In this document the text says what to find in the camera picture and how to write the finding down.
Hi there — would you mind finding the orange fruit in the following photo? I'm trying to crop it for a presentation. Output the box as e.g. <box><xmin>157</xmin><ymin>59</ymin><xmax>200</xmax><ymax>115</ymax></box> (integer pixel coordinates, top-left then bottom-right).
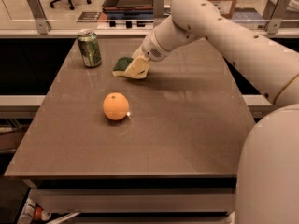
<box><xmin>103</xmin><ymin>92</ymin><xmax>129</xmax><ymax>120</ymax></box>

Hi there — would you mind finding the grey table drawer unit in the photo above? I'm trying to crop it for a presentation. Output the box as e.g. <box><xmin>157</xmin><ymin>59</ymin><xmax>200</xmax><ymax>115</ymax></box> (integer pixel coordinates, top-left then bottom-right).
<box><xmin>29</xmin><ymin>188</ymin><xmax>235</xmax><ymax>217</ymax></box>

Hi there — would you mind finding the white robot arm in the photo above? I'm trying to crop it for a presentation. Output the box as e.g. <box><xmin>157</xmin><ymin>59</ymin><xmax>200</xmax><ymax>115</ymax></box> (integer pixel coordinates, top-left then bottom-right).
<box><xmin>125</xmin><ymin>0</ymin><xmax>299</xmax><ymax>224</ymax></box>

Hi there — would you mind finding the green and yellow sponge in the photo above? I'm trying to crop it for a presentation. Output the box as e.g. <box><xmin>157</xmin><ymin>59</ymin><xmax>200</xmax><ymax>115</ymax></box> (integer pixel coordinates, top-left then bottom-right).
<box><xmin>111</xmin><ymin>56</ymin><xmax>148</xmax><ymax>80</ymax></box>

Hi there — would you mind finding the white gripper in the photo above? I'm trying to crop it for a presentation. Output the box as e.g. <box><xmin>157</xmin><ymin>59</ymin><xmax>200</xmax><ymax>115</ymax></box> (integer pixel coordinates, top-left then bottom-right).
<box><xmin>125</xmin><ymin>31</ymin><xmax>169</xmax><ymax>78</ymax></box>

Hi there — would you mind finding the left metal railing post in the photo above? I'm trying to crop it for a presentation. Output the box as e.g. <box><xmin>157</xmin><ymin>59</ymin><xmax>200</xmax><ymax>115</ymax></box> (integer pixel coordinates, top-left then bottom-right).
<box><xmin>27</xmin><ymin>0</ymin><xmax>51</xmax><ymax>35</ymax></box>

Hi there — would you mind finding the right metal railing post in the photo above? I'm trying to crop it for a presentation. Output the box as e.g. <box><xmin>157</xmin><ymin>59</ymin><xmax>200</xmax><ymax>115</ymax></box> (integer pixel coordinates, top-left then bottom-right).
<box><xmin>265</xmin><ymin>0</ymin><xmax>291</xmax><ymax>35</ymax></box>

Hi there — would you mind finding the green soda can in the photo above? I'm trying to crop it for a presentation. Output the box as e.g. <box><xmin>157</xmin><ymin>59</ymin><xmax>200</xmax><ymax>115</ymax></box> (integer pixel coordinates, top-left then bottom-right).
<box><xmin>77</xmin><ymin>29</ymin><xmax>102</xmax><ymax>68</ymax></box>

